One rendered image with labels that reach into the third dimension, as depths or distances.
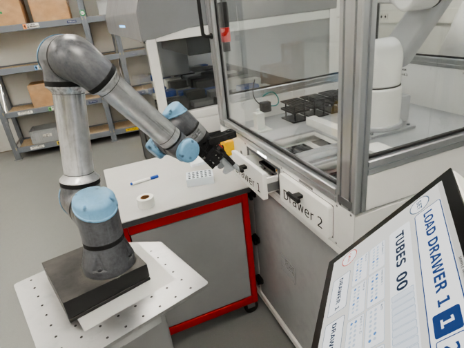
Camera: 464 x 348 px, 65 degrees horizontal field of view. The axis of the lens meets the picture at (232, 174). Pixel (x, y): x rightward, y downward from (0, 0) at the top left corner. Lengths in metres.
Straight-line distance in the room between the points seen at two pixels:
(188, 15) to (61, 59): 1.19
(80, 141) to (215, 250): 0.85
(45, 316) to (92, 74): 0.67
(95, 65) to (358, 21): 0.61
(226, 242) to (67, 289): 0.80
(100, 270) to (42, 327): 0.20
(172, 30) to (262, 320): 1.58
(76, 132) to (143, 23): 1.04
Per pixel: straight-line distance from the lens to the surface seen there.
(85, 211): 1.04
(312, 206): 1.17
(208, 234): 1.65
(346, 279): 0.72
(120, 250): 1.11
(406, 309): 0.54
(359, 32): 0.89
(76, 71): 0.99
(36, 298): 1.28
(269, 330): 1.99
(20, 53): 5.53
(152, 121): 1.06
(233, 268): 1.81
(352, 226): 1.06
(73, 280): 1.17
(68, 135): 1.13
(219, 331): 2.01
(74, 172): 1.16
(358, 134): 0.94
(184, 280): 1.14
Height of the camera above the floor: 1.49
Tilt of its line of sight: 25 degrees down
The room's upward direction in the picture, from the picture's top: 7 degrees counter-clockwise
